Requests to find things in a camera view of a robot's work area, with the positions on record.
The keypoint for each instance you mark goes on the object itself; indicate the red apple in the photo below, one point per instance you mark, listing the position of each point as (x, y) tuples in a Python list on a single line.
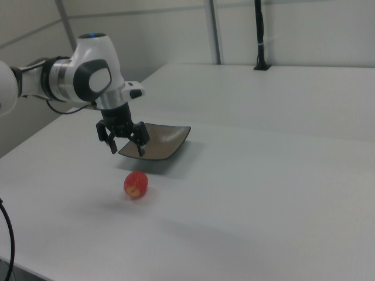
[(136, 185)]

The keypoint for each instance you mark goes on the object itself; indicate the black pole with base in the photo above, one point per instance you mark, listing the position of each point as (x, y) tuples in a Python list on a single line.
[(260, 35)]

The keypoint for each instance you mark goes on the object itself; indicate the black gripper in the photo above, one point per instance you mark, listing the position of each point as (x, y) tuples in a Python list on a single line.
[(117, 118)]

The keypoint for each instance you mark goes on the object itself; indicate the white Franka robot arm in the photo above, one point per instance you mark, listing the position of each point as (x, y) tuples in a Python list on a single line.
[(88, 76)]

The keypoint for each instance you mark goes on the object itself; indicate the brown square ceramic plate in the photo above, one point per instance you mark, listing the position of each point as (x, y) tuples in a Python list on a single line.
[(164, 142)]

